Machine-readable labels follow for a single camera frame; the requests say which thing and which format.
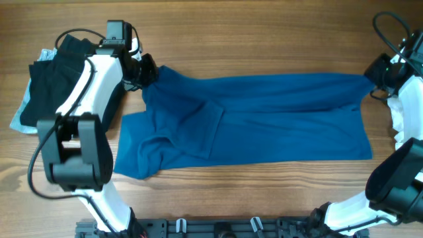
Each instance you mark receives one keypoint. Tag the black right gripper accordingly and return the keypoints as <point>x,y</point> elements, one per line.
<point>375,71</point>

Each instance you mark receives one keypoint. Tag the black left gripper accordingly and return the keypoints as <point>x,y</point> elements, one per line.
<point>147,71</point>

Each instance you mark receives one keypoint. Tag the red and white garment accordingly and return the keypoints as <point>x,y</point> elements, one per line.
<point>398,119</point>

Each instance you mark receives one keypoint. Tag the blue polo shirt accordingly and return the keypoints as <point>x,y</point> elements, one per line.
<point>241,120</point>

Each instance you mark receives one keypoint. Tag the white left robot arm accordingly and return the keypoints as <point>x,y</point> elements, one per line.
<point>74,159</point>

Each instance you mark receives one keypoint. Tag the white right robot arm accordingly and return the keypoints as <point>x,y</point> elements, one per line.
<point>393,193</point>

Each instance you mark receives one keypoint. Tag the black folded shorts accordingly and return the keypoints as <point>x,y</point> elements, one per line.
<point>56,83</point>

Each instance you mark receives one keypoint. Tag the light grey folded garment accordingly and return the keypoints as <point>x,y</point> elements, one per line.
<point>15,124</point>

